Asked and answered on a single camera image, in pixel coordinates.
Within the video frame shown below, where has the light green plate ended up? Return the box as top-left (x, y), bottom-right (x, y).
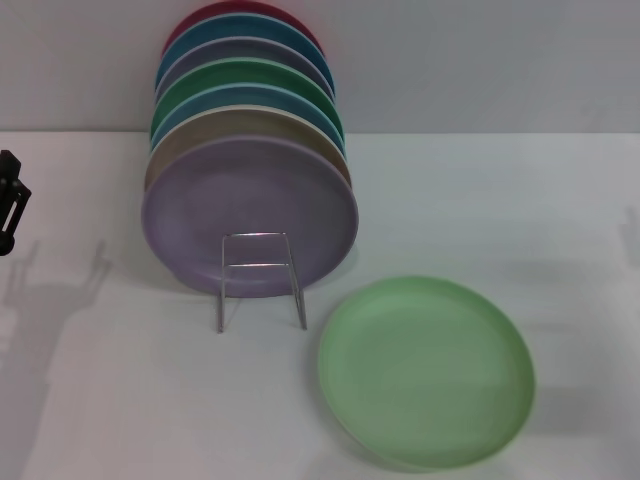
top-left (316, 274), bottom-right (537, 474)

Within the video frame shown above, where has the beige plate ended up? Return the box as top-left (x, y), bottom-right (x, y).
top-left (143, 105), bottom-right (354, 192)

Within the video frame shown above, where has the lavender plate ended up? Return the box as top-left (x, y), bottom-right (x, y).
top-left (140, 134), bottom-right (360, 300)

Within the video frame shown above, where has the light blue plate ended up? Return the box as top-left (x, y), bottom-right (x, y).
top-left (149, 83), bottom-right (348, 152)

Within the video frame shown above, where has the dark green plate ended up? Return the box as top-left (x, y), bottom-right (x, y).
top-left (149, 57), bottom-right (346, 142)

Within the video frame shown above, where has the maroon red plate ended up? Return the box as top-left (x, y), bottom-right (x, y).
top-left (160, 0), bottom-right (326, 57)

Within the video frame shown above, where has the grey purple plate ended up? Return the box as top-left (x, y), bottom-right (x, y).
top-left (154, 37), bottom-right (337, 100)

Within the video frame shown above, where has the dark teal plate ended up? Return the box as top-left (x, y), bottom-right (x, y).
top-left (153, 13), bottom-right (335, 92)

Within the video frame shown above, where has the metal wire plate rack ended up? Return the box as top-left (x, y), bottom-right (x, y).
top-left (215, 230), bottom-right (308, 334)

